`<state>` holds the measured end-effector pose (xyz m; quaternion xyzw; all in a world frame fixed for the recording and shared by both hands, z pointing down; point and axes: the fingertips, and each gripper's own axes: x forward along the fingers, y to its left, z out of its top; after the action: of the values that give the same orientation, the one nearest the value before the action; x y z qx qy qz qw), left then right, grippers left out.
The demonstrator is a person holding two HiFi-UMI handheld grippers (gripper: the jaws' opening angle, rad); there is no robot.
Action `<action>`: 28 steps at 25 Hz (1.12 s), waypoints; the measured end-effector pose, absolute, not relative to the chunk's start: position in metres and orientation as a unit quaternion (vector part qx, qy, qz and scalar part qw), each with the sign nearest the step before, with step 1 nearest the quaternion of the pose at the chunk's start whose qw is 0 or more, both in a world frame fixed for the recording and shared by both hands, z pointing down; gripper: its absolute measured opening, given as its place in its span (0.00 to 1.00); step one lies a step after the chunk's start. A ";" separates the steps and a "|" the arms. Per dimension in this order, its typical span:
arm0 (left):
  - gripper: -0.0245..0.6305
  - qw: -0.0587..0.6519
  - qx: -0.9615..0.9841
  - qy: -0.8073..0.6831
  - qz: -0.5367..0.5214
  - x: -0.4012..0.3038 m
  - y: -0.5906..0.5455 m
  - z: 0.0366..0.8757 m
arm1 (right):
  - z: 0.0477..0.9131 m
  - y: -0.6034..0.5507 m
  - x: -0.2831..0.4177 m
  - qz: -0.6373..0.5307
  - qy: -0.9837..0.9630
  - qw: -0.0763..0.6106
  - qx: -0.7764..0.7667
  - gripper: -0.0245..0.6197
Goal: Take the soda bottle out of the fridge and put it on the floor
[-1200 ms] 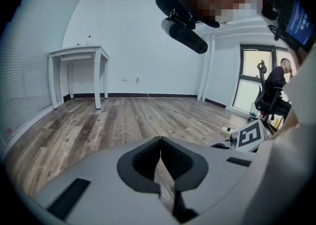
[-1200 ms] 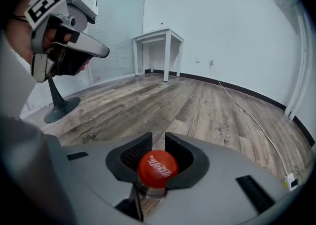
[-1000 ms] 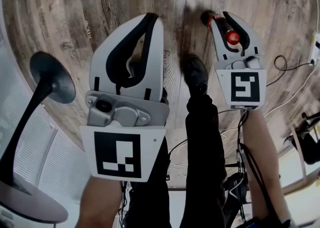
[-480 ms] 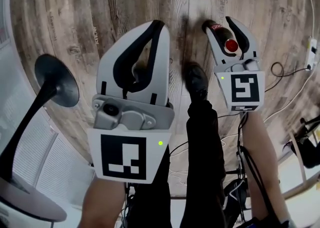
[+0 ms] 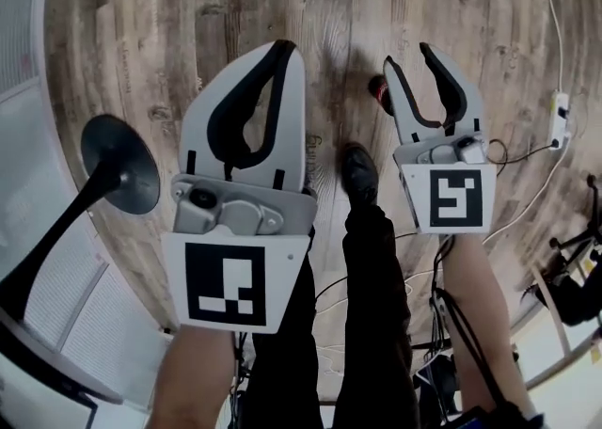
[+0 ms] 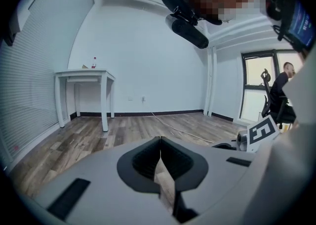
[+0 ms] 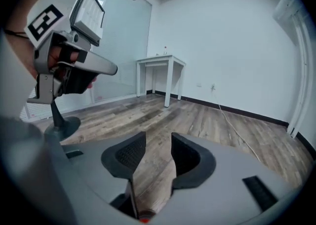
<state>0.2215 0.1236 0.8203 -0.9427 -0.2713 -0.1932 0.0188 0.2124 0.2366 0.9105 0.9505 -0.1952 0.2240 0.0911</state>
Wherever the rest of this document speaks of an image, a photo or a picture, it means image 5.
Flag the person's black trousers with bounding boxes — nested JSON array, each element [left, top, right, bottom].
[[244, 203, 422, 429]]

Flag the short white cable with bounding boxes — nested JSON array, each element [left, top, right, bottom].
[[482, 135, 573, 245]]

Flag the pale wooden frame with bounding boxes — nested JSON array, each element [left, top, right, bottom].
[[533, 262, 602, 390]]

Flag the person's left forearm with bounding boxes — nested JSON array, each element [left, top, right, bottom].
[[148, 323, 236, 429]]

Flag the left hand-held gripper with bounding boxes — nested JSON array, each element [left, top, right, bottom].
[[159, 40, 319, 335]]

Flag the white power strip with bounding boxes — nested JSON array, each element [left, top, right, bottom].
[[549, 90, 573, 149]]

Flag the person's right forearm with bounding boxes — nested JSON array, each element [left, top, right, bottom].
[[441, 229, 535, 429]]

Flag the round black marble table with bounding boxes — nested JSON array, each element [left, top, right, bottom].
[[0, 114, 161, 407]]

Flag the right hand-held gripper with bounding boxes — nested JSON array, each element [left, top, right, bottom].
[[382, 41, 499, 235]]

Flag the person's black shoe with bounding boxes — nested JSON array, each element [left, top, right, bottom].
[[339, 142, 380, 212]]

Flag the black swivel chair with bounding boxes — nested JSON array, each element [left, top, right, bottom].
[[519, 172, 602, 327]]

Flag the black power cable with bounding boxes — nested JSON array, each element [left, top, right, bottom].
[[486, 137, 563, 167]]

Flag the dark cola bottle red cap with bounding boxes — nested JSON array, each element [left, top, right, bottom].
[[367, 73, 396, 116]]

